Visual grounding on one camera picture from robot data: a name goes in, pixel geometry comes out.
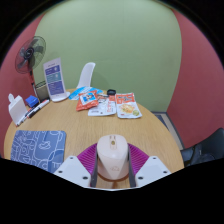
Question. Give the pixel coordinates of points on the black office chair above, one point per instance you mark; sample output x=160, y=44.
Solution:
x=215, y=141

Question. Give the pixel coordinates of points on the blue whiteboard eraser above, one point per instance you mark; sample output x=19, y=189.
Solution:
x=32, y=101

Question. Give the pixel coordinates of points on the black standing fan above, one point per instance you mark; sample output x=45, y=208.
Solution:
x=29, y=55

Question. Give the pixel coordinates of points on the white red-capped marker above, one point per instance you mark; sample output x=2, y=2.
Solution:
x=41, y=104
x=22, y=119

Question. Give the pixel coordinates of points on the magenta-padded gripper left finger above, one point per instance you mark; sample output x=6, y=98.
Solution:
x=75, y=168

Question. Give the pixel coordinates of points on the acrylic sign stand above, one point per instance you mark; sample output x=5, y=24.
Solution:
x=55, y=80

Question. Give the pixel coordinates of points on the small black clip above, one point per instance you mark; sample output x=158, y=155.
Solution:
x=111, y=91

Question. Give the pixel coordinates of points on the blue snack packet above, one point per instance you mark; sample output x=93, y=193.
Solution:
x=78, y=90

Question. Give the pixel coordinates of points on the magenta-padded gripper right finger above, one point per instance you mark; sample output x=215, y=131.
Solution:
x=150, y=168

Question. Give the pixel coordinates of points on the beige computer mouse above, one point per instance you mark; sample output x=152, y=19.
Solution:
x=112, y=156

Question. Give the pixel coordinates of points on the white tissue box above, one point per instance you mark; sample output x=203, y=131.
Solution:
x=17, y=110

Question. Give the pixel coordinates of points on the blue patterned mouse pad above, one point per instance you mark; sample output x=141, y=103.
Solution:
x=36, y=148

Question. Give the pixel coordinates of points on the orange and white snack packet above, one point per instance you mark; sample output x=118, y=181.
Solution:
x=127, y=106

